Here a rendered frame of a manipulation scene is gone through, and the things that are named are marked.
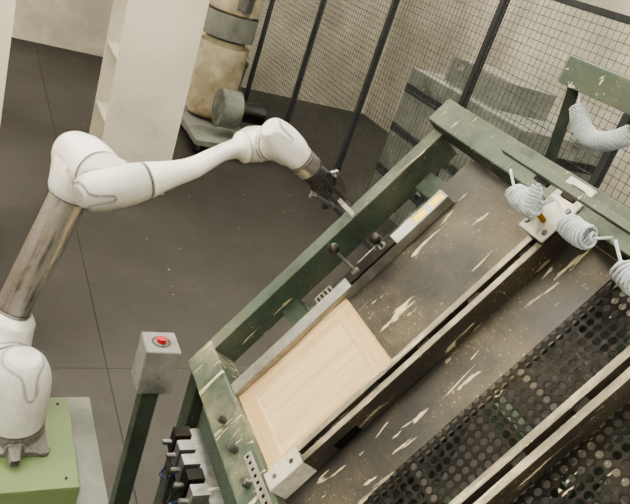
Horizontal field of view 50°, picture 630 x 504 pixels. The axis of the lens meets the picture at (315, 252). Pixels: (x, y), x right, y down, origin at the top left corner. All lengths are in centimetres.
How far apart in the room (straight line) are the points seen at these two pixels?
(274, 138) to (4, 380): 98
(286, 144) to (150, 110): 369
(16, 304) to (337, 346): 94
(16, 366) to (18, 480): 30
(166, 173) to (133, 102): 379
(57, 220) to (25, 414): 52
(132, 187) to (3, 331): 57
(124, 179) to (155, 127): 394
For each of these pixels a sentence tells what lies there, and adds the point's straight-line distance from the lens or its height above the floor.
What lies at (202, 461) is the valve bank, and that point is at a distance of 229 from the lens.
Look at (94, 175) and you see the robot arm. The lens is 178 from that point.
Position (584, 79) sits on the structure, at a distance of 262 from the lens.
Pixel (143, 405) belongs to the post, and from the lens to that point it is 254.
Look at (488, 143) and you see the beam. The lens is 219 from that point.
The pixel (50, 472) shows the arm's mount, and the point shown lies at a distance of 205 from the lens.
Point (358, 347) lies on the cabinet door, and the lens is 209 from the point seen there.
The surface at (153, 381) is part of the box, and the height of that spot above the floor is 81.
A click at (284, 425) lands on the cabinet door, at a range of 214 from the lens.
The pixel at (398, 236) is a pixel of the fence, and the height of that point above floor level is 154.
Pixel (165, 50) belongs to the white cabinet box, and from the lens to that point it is 554.
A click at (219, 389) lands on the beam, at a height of 87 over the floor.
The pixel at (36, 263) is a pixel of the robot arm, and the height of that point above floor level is 129.
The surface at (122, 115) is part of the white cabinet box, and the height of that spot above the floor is 63.
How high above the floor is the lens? 229
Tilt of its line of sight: 24 degrees down
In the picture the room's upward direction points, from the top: 19 degrees clockwise
